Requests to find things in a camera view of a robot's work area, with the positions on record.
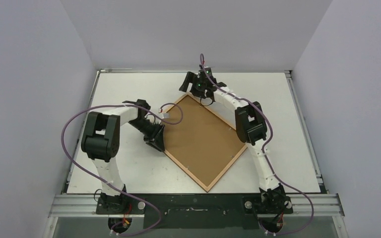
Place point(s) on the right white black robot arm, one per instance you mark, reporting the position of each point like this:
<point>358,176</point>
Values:
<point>251,128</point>

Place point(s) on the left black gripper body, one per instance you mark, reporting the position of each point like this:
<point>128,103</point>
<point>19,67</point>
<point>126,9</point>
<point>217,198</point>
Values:
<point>150,130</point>

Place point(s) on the wooden picture frame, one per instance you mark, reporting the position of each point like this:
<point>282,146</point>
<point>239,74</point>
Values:
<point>226,167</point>

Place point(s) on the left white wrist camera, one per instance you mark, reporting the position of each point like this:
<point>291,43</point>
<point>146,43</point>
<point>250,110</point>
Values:
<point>162,114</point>

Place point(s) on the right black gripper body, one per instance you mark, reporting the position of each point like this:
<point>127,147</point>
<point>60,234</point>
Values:
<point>192,82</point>

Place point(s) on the brown backing board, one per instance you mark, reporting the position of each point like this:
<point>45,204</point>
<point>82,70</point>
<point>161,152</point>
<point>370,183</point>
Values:
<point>203,141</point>

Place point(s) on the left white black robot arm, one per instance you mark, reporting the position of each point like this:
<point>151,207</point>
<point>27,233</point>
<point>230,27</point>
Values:
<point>101,143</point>

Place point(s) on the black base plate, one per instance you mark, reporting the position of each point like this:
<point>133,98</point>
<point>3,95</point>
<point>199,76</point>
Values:
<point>196,211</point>

